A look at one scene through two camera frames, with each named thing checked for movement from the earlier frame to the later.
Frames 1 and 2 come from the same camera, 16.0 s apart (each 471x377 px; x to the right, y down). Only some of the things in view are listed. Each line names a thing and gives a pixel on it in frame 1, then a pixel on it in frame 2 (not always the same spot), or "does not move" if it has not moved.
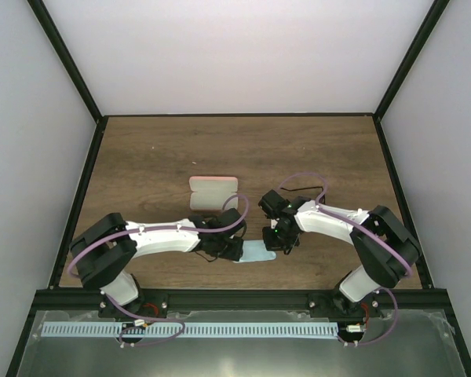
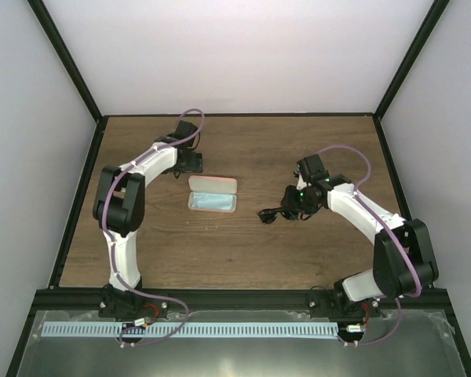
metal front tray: (370, 343) does not move
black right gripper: (272, 245) → (290, 201)
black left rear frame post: (67, 60) does not move
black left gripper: (235, 252) → (194, 165)
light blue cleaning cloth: (254, 250) → (220, 201)
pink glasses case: (210, 193) does not move
